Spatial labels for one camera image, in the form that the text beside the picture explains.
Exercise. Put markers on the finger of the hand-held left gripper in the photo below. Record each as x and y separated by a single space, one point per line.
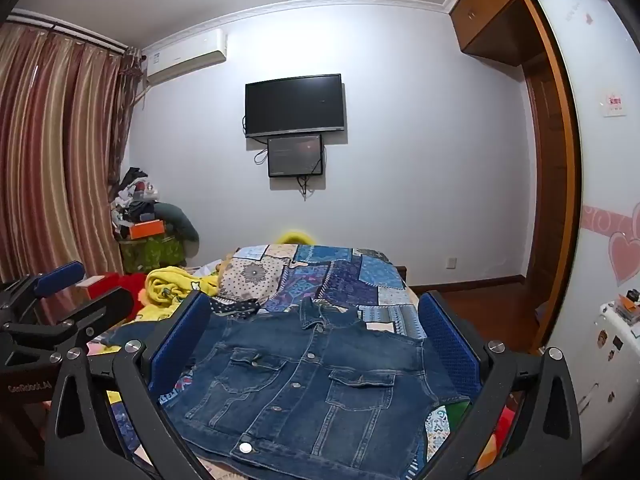
107 305
60 276

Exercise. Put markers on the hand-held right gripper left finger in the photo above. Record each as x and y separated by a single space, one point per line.
180 342

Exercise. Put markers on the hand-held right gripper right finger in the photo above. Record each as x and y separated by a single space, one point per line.
450 345

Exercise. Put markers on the blue denim jeans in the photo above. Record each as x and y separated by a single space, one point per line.
300 375

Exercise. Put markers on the pile of mixed clothes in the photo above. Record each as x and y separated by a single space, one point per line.
132 195

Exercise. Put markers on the red cloth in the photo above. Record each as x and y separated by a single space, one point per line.
112 287

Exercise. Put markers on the yellow knitted garment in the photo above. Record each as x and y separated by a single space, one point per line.
167 285

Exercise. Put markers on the dark polka dot cloth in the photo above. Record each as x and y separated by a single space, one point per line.
235 306

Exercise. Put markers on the green patterned cloth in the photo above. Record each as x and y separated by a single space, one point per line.
150 252

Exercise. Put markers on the orange box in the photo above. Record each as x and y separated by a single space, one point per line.
147 229

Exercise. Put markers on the striped brown curtain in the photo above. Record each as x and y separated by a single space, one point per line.
50 160

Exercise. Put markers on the yellow round object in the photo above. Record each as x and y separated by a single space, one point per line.
295 238

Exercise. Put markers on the white fridge with magnets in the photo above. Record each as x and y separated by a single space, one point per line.
607 375

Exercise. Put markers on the wooden wardrobe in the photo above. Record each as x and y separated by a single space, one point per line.
545 200

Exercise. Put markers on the small items on fridge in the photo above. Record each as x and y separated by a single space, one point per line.
629 305

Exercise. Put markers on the white wardrobe door pink stickers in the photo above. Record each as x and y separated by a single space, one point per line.
600 170

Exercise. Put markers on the white air conditioner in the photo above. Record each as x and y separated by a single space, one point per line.
185 57

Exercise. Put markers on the square red white sticker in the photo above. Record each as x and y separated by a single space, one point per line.
614 102

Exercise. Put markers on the wooden overhead cabinet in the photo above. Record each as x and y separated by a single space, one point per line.
485 10

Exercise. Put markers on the white wall socket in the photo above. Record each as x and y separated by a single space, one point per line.
451 263

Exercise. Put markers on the small black wall monitor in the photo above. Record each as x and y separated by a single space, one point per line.
295 156

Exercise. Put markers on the curtain rail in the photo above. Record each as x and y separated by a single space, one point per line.
65 30

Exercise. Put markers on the black wall television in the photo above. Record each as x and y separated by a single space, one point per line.
295 105

